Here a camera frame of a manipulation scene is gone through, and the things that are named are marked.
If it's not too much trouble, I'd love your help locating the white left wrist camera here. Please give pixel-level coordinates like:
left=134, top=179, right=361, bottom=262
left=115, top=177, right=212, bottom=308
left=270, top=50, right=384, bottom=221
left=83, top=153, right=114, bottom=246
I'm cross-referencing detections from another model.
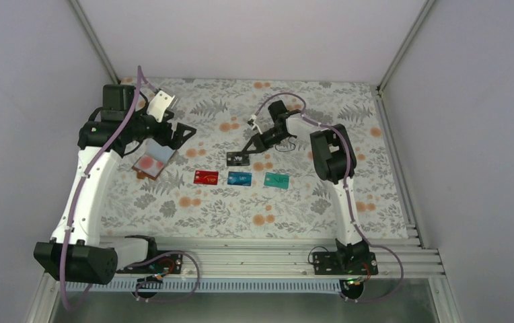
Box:
left=146, top=89, right=177, bottom=122

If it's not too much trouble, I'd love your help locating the black VIP credit card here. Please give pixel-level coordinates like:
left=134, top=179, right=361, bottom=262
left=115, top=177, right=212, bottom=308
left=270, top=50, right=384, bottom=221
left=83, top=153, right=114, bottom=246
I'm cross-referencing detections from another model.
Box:
left=226, top=151, right=250, bottom=167

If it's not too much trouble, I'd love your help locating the floral patterned table mat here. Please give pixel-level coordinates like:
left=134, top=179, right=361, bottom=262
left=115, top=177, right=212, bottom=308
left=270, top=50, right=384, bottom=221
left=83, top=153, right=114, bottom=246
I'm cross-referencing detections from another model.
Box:
left=100, top=78, right=408, bottom=240

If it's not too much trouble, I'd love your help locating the white card with red circle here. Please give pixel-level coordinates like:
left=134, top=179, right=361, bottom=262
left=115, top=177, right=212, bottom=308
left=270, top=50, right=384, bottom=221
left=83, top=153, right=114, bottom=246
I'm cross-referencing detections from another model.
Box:
left=132, top=154, right=165, bottom=180

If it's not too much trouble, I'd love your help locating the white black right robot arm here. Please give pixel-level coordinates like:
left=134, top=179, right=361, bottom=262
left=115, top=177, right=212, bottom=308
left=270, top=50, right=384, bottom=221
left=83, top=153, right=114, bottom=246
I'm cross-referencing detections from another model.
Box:
left=226, top=101, right=370, bottom=273

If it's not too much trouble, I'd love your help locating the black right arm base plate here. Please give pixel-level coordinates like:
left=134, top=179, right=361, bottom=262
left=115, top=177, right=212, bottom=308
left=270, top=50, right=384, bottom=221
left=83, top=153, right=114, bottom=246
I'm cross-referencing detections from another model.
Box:
left=310, top=251, right=379, bottom=276

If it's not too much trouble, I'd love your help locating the teal credit card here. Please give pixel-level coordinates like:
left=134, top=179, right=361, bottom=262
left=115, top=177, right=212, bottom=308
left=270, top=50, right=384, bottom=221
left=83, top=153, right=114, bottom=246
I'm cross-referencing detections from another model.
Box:
left=264, top=172, right=290, bottom=190

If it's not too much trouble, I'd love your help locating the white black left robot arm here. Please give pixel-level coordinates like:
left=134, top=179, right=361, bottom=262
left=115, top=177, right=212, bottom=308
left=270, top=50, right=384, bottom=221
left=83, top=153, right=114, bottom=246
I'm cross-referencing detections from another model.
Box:
left=34, top=84, right=196, bottom=285

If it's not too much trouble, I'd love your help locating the brown leather card holder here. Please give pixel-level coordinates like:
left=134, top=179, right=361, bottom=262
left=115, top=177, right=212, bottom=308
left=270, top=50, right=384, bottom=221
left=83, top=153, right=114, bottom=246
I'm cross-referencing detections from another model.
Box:
left=131, top=139, right=177, bottom=180

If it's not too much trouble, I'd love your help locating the red VIP credit card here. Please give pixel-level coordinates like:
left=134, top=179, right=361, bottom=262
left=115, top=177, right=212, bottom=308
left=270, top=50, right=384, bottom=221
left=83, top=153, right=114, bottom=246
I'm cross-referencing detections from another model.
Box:
left=193, top=170, right=219, bottom=185

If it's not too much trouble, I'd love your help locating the grey slotted cable duct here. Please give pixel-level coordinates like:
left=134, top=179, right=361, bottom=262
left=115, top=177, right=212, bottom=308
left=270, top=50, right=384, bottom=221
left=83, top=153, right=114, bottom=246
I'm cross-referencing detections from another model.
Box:
left=66, top=277, right=340, bottom=294

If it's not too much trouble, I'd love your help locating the blue credit card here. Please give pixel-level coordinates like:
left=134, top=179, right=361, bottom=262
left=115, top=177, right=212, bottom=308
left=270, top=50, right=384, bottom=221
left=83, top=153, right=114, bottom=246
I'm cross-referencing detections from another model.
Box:
left=227, top=172, right=252, bottom=186

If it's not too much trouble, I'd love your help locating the aluminium rail frame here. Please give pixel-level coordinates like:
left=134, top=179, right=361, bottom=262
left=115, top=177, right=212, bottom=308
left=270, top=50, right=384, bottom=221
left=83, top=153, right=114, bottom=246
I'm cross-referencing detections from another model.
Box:
left=156, top=237, right=445, bottom=279

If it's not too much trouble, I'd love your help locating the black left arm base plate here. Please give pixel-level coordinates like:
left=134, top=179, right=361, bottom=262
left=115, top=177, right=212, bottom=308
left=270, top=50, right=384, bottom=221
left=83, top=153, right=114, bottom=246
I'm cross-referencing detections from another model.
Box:
left=116, top=250, right=184, bottom=276

